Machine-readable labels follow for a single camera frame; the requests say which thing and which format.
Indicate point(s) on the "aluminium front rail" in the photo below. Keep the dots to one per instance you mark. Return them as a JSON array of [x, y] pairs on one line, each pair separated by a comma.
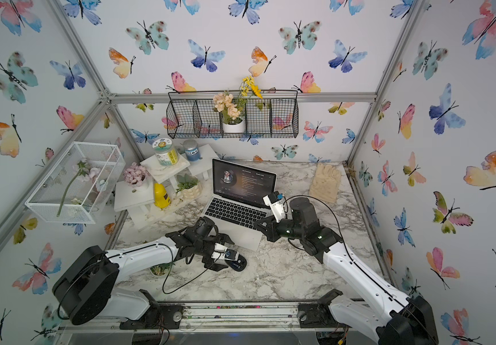
[[260, 316]]

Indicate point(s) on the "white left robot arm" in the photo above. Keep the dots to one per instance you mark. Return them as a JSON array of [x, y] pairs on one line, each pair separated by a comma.
[[88, 289]]

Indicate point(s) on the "black wireless mouse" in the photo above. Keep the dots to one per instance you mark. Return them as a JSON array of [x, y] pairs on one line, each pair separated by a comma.
[[235, 260]]

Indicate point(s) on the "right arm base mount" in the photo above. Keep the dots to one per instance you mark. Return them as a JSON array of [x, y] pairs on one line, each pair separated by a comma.
[[317, 314]]

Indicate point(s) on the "small blue jar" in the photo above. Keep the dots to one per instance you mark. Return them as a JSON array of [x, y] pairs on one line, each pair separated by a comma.
[[191, 150]]

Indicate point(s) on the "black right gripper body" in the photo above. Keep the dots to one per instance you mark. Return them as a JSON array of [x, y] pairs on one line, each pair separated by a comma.
[[286, 230]]

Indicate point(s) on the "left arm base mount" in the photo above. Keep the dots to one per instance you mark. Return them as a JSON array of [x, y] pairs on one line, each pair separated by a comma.
[[157, 316]]

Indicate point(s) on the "green plant near left arm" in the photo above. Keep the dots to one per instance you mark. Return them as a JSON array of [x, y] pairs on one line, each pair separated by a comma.
[[161, 269]]

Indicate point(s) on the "pink artificial flower stem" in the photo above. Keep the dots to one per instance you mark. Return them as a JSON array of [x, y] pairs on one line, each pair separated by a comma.
[[81, 192]]

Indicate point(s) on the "white pot with flowers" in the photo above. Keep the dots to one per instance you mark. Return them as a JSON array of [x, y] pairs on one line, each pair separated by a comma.
[[232, 107]]

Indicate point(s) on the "green lidded jar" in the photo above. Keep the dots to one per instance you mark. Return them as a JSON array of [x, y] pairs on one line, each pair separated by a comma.
[[165, 152]]

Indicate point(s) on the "white wire cage box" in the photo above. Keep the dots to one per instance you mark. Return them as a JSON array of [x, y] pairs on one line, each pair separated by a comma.
[[45, 199]]

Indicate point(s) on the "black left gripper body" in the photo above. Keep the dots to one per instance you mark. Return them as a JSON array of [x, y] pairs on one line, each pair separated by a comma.
[[205, 248]]

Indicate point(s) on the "silver open laptop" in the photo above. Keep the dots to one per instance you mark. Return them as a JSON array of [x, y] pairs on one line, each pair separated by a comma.
[[237, 201]]

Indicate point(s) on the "small succulent in pot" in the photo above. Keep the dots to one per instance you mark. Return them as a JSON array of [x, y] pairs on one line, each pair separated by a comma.
[[189, 187]]

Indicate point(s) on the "pink flower bouquet pot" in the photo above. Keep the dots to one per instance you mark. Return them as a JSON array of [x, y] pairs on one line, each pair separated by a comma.
[[135, 175]]

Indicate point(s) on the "white stepped display stand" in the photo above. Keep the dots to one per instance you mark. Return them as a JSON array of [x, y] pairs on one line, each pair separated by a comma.
[[140, 202]]

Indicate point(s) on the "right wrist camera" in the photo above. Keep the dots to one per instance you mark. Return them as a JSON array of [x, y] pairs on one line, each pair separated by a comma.
[[276, 202]]

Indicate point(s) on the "black wire wall basket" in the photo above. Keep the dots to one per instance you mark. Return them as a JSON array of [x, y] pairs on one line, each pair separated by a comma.
[[267, 114]]

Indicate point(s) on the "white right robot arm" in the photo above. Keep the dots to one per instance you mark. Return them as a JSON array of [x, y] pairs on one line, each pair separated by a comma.
[[384, 314]]

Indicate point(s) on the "yellow rubber duck toy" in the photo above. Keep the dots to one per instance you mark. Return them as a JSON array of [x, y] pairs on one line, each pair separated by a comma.
[[162, 199]]

